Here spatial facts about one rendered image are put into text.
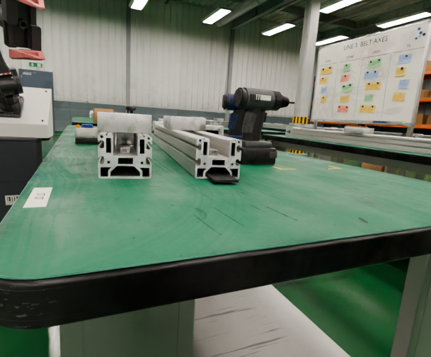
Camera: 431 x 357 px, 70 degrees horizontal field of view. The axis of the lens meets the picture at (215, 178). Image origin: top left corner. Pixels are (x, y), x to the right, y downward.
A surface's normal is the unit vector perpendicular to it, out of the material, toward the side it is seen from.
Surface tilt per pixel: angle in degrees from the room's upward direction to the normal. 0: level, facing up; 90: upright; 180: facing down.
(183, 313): 90
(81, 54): 90
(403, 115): 90
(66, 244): 0
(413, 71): 90
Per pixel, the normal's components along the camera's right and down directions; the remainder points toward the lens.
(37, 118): 0.29, -0.59
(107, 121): 0.29, 0.20
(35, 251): 0.06, -0.98
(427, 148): -0.90, 0.03
